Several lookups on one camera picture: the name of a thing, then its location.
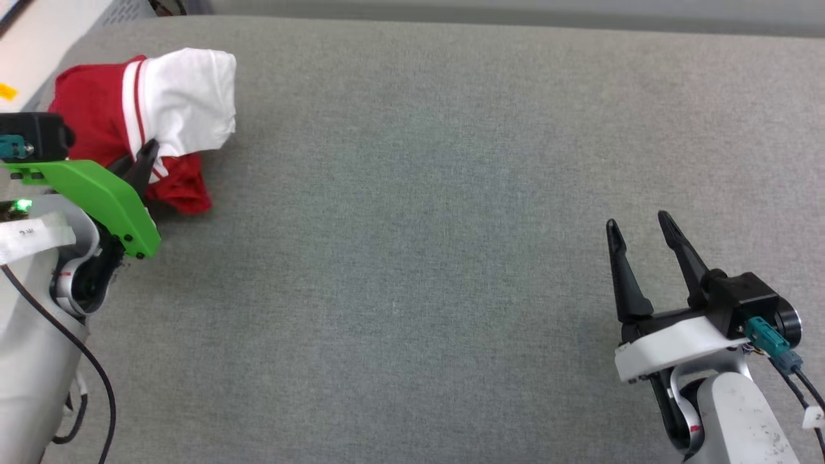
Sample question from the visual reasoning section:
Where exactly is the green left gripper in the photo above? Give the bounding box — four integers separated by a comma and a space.
0, 138, 162, 260

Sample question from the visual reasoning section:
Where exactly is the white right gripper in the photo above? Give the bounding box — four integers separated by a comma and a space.
605, 210, 753, 386

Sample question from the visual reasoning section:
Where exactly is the red white basketball jersey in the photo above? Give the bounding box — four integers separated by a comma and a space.
48, 47, 237, 215

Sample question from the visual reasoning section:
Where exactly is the white paper label tag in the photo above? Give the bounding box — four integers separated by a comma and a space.
0, 215, 77, 266

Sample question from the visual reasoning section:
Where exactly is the grey perforated panel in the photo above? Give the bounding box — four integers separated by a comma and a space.
97, 0, 159, 30

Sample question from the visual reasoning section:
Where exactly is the white side table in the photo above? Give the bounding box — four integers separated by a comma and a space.
0, 0, 120, 111

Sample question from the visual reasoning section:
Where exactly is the teal right camera connector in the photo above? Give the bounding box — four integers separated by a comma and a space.
744, 315, 792, 359

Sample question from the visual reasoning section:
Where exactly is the teal camera connector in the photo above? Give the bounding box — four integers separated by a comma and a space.
744, 315, 792, 359
0, 133, 32, 161

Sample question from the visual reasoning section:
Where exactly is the teal left camera connector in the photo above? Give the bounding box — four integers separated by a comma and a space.
0, 133, 32, 161

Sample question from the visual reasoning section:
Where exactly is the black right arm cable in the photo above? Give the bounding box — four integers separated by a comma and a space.
766, 356, 825, 464

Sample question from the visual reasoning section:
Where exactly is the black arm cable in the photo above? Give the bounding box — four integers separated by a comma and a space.
0, 264, 118, 464
766, 356, 825, 464

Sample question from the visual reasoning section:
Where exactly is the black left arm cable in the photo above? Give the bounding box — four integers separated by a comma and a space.
0, 264, 118, 464

